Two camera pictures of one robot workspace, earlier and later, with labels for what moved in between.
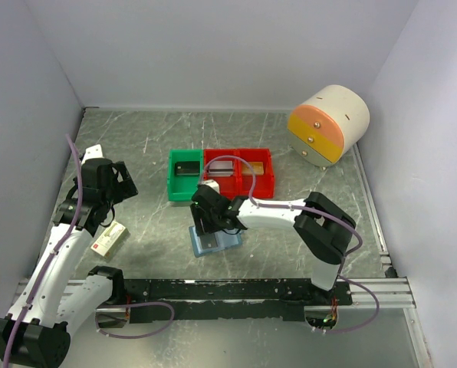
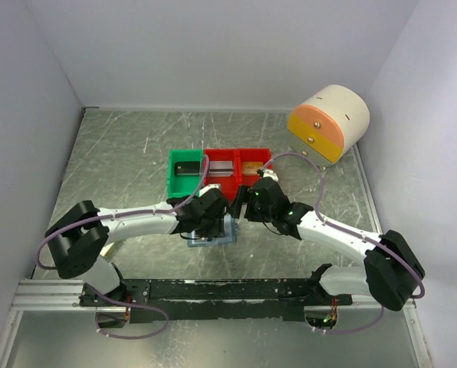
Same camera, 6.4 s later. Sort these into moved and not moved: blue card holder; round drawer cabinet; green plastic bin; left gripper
Moved: blue card holder; left gripper
Not moved: green plastic bin; round drawer cabinet
